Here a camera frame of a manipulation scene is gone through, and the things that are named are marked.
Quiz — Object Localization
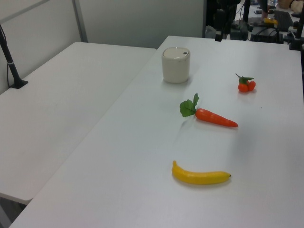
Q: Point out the cream garbage bin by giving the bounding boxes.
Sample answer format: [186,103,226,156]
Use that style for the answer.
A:
[161,47,191,84]

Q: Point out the black pole with base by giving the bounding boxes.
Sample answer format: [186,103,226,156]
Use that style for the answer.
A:
[0,23,29,89]

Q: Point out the black camera stand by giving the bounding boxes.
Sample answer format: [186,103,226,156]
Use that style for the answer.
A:
[288,12,304,51]

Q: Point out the black equipment block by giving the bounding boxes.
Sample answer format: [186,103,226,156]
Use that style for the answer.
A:
[230,20,250,41]

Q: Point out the toy tangerine bunch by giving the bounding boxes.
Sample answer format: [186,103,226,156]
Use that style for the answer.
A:
[235,73,257,93]

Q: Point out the black equipment box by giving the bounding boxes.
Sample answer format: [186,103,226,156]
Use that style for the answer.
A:
[250,25,285,44]

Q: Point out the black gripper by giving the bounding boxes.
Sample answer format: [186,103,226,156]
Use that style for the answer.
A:
[213,8,236,43]

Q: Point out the cream bin lid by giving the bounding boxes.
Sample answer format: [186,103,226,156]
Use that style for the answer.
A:
[162,47,191,59]

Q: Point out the orange toy carrot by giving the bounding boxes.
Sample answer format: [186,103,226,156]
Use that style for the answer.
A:
[179,93,239,128]

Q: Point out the yellow toy banana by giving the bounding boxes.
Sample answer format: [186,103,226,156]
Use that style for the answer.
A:
[171,160,232,186]

